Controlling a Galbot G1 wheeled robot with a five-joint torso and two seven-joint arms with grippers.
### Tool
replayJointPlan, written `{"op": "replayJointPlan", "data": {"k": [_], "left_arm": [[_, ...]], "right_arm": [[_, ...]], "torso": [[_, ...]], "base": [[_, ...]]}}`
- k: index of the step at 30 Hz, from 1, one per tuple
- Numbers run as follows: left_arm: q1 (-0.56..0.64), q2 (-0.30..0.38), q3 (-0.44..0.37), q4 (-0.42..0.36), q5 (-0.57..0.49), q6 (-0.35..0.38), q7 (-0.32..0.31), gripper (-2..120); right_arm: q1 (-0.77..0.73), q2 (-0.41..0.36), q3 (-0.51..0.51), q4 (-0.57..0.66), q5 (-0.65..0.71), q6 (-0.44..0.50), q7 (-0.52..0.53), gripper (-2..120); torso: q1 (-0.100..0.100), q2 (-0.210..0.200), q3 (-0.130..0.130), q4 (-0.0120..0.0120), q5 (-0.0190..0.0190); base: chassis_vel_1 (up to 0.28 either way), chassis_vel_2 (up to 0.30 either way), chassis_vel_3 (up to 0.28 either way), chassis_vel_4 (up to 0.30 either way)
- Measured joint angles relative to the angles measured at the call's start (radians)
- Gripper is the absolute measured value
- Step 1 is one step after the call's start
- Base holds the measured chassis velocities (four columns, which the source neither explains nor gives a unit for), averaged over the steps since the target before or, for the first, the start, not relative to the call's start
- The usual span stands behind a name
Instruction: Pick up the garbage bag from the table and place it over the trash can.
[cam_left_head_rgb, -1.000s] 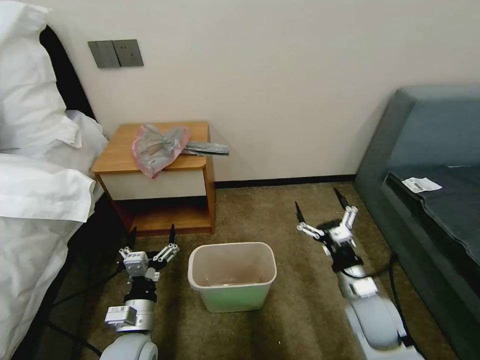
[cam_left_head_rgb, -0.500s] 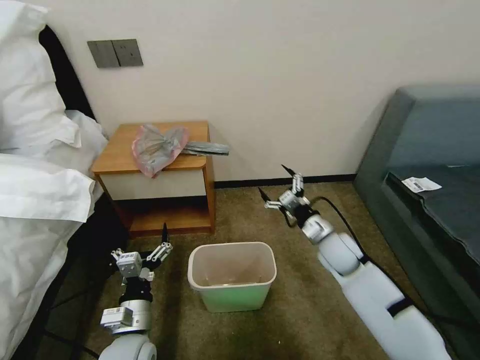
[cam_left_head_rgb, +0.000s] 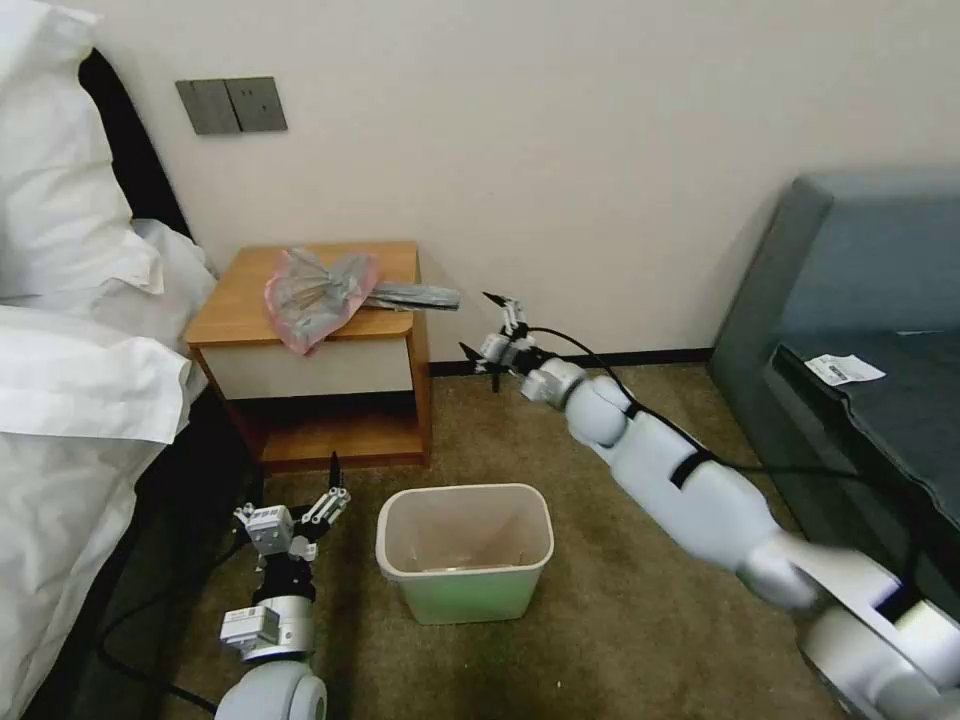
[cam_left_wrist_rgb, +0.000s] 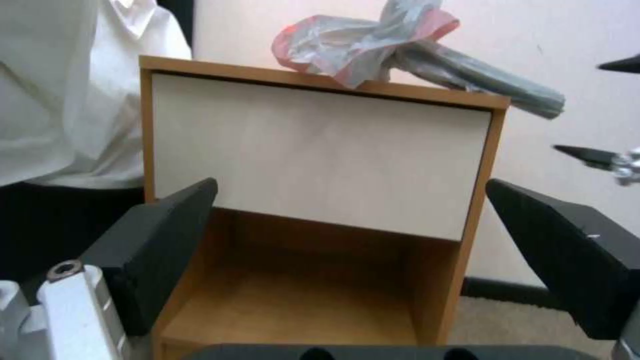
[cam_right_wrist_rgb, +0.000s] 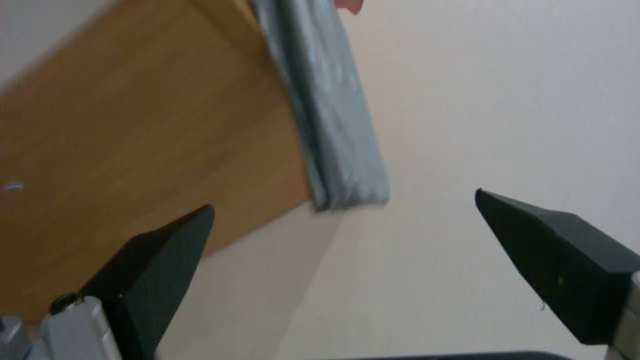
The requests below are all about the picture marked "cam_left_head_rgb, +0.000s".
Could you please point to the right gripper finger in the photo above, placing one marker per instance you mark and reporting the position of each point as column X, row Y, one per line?
column 474, row 358
column 511, row 315

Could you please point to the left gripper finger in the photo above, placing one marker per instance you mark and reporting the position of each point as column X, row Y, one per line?
column 244, row 521
column 326, row 508

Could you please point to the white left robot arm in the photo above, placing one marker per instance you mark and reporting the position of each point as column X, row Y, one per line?
column 274, row 686

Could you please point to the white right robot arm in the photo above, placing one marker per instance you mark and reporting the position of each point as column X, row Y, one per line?
column 675, row 480

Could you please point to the beige plastic trash can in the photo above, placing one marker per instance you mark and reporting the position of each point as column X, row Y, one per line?
column 465, row 592

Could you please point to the grey pink plastic garbage bag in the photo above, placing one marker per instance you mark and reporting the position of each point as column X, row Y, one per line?
column 315, row 296

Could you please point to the dark bed base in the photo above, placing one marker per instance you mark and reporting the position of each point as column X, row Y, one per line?
column 172, row 510

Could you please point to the black baseboard strip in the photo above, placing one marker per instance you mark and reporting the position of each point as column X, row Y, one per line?
column 600, row 362

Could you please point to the wooden nightstand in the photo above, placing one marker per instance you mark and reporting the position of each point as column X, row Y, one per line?
column 300, row 367

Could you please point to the white duvet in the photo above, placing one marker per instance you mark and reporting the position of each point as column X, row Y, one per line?
column 67, row 420

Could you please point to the small white pillow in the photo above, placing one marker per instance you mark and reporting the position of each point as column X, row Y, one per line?
column 176, row 262

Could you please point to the white paper label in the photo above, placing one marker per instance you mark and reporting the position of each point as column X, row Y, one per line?
column 844, row 368

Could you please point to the grey upholstered sofa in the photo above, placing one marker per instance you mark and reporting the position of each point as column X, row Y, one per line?
column 847, row 262

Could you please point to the black bed headboard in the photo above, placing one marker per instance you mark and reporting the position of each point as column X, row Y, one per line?
column 139, row 157

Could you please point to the large white pillow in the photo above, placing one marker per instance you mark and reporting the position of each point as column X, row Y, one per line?
column 52, row 150

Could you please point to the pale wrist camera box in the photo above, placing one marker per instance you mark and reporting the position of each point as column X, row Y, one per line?
column 495, row 347
column 270, row 527

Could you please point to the grey wall socket plate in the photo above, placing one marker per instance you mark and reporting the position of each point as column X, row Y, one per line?
column 259, row 103

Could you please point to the grey wall switch plate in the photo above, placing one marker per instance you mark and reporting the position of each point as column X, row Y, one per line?
column 204, row 107

